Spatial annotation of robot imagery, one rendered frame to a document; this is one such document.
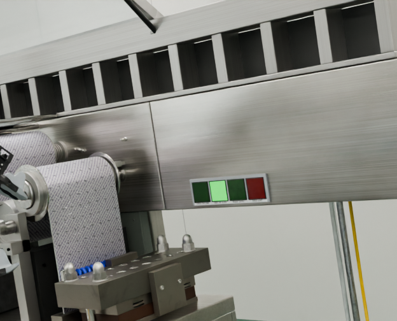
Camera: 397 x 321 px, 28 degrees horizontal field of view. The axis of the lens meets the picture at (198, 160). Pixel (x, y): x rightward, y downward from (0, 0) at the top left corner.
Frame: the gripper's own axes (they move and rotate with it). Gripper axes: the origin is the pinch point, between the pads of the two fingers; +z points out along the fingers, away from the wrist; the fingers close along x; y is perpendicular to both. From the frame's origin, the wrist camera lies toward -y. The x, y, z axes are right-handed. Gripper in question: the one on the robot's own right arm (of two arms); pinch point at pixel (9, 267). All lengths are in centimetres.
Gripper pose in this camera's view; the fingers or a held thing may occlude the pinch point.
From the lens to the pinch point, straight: 197.2
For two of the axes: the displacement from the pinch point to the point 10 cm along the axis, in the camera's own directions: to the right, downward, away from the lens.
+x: -7.5, 0.8, 6.6
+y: -1.5, -9.9, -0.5
